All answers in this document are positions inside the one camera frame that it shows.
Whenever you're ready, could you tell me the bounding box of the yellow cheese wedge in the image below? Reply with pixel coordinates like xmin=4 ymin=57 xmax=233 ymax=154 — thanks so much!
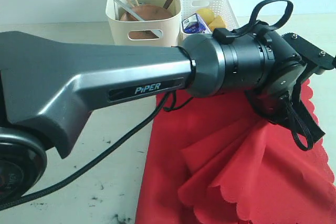
xmin=208 ymin=16 xmax=227 ymax=32

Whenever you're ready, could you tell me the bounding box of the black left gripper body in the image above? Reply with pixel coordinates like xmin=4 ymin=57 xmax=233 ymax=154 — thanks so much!
xmin=245 ymin=58 xmax=307 ymax=127

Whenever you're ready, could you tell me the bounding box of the dark wooden spoon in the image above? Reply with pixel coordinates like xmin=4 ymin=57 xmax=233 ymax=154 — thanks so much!
xmin=163 ymin=0 xmax=174 ymax=9

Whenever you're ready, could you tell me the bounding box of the brown wooden plate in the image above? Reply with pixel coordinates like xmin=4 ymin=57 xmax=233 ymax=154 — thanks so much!
xmin=129 ymin=5 xmax=173 ymax=40

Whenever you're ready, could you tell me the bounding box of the white perforated plastic basket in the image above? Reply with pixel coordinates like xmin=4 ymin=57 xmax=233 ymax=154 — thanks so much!
xmin=180 ymin=0 xmax=238 ymax=40

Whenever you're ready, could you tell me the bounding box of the yellow lemon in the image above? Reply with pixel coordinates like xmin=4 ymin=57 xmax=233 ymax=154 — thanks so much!
xmin=196 ymin=8 xmax=215 ymax=25

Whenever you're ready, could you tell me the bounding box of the red tablecloth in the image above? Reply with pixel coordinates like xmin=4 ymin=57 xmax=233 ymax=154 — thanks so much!
xmin=135 ymin=92 xmax=335 ymax=223

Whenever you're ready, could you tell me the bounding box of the blue milk carton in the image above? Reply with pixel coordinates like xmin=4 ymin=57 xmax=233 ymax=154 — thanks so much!
xmin=182 ymin=13 xmax=212 ymax=34

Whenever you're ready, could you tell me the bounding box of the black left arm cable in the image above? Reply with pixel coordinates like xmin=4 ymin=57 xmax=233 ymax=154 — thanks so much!
xmin=0 ymin=0 xmax=316 ymax=211

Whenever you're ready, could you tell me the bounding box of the silver table knife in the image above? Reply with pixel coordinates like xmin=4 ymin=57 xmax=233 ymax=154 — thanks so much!
xmin=113 ymin=0 xmax=162 ymax=39

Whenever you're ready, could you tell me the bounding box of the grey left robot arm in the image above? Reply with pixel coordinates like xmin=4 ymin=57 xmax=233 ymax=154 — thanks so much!
xmin=1 ymin=20 xmax=324 ymax=210

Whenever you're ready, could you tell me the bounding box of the cream plastic bin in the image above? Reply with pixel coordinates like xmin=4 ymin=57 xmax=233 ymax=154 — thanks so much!
xmin=106 ymin=0 xmax=181 ymax=47

